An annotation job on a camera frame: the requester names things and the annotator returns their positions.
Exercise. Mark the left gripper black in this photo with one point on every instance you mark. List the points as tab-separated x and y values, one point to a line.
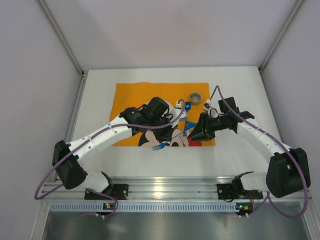
167	129

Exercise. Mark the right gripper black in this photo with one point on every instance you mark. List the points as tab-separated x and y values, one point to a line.
204	125

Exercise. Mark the blue metal fork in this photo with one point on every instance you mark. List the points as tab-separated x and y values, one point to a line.
179	138

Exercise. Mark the blue metal spoon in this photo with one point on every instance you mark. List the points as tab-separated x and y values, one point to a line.
187	106

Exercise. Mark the small grey ceramic cup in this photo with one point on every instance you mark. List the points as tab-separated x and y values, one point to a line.
195	98

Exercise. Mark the orange cartoon mouse placemat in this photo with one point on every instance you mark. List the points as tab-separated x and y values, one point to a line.
136	94

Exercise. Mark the cream round plate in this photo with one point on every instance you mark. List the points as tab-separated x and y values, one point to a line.
172	111

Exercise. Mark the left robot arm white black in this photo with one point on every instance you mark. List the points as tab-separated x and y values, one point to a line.
157	116

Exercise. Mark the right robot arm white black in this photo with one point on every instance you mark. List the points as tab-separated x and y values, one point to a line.
288	168

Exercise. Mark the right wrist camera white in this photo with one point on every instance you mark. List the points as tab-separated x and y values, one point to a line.
207	107

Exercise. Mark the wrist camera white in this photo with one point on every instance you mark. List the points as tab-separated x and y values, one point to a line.
207	107
181	112

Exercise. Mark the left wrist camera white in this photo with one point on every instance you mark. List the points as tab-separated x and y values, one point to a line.
181	112

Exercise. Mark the aluminium mounting rail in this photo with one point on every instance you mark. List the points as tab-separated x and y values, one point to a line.
149	189

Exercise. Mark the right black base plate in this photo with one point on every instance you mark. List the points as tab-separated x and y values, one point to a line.
227	192

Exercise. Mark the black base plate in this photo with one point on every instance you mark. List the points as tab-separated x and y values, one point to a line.
227	192
119	192

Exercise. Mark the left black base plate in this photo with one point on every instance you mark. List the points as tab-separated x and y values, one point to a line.
119	192

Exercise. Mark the slotted grey cable duct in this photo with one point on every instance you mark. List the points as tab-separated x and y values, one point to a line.
151	207

